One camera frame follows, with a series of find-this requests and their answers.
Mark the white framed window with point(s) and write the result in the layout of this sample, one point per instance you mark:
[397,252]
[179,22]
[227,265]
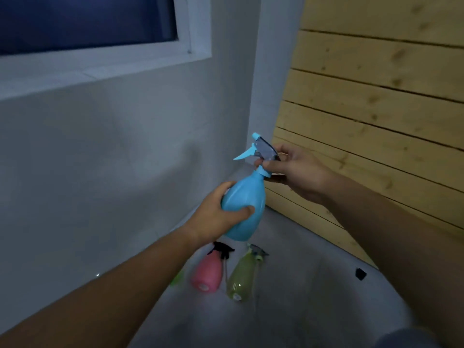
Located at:
[90,36]

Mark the person's right forearm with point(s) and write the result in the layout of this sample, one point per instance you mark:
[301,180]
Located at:
[402,246]

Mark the blue spray bottle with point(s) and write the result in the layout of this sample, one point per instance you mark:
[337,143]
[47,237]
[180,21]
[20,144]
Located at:
[243,202]

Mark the person's left hand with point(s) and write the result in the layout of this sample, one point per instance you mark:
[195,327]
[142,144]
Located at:
[210,217]

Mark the person's right thumb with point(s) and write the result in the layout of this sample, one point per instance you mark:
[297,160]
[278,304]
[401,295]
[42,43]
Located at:
[275,177]

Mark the wooden slat panel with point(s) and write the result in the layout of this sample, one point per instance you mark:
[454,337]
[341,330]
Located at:
[373,115]

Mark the person's right hand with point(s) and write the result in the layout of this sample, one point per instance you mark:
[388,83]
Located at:
[301,173]

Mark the bright green spray bottle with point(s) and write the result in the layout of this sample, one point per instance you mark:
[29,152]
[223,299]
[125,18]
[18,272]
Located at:
[177,278]

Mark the person's left thumb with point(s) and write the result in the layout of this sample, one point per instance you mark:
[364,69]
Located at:
[239,215]

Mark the person's left forearm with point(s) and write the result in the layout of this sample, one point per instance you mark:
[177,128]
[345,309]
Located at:
[94,297]

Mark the small black tape piece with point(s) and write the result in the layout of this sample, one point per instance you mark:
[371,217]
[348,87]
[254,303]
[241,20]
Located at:
[360,274]

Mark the olive green spray bottle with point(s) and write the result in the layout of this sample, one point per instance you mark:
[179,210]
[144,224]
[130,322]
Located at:
[243,275]

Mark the pink spray bottle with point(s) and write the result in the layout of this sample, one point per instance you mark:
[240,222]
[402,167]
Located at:
[208,268]

